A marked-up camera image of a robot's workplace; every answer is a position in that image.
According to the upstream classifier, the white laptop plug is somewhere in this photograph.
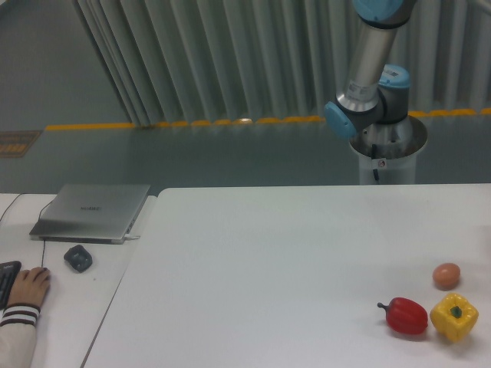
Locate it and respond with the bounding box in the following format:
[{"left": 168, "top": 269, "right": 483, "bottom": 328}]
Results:
[{"left": 124, "top": 234, "right": 140, "bottom": 241}]

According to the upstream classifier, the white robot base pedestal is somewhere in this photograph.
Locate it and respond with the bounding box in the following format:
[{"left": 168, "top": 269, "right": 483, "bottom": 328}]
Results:
[{"left": 349, "top": 116, "right": 428, "bottom": 185}]

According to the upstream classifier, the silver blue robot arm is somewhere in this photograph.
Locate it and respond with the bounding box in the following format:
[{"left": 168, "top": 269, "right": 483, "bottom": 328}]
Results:
[{"left": 325, "top": 1, "right": 416, "bottom": 139}]

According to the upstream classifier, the red bell pepper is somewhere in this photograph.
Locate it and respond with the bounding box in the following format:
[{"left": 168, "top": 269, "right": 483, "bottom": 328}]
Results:
[{"left": 377, "top": 297, "right": 428, "bottom": 335}]

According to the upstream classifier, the silver closed laptop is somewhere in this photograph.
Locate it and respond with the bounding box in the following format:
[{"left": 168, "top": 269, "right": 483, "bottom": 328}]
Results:
[{"left": 30, "top": 184, "right": 150, "bottom": 244}]

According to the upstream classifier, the person's right hand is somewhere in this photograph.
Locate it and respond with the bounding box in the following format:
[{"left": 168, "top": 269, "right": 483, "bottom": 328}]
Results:
[{"left": 7, "top": 267, "right": 51, "bottom": 308}]

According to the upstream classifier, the striped cuff white sleeve forearm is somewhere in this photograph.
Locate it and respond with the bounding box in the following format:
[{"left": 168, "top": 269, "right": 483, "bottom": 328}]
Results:
[{"left": 1, "top": 304, "right": 41, "bottom": 367}]

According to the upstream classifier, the brown egg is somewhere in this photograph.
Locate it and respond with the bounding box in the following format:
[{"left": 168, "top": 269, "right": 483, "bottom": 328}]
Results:
[{"left": 432, "top": 263, "right": 461, "bottom": 289}]

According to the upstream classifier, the black keyboard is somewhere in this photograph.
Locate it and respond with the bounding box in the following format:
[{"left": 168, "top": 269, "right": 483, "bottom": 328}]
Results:
[{"left": 0, "top": 261, "right": 21, "bottom": 311}]

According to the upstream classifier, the black mouse cable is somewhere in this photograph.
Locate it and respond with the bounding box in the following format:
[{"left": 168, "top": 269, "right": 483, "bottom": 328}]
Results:
[{"left": 40, "top": 202, "right": 53, "bottom": 269}]

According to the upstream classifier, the small black device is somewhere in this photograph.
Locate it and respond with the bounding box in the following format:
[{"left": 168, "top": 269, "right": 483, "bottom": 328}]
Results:
[{"left": 64, "top": 245, "right": 93, "bottom": 273}]

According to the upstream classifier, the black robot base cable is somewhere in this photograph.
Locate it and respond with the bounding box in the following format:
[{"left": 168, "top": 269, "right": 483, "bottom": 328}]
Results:
[{"left": 371, "top": 143, "right": 381, "bottom": 182}]

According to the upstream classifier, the thin black desk cable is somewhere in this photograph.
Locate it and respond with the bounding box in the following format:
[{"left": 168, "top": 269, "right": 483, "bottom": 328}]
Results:
[{"left": 0, "top": 192, "right": 25, "bottom": 225}]

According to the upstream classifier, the yellow bell pepper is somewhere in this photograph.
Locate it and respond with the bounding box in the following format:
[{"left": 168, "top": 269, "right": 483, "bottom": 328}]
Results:
[{"left": 430, "top": 293, "right": 479, "bottom": 343}]

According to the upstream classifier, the grey pleated curtain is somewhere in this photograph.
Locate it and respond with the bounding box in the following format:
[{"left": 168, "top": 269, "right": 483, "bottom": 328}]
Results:
[{"left": 75, "top": 1, "right": 490, "bottom": 127}]

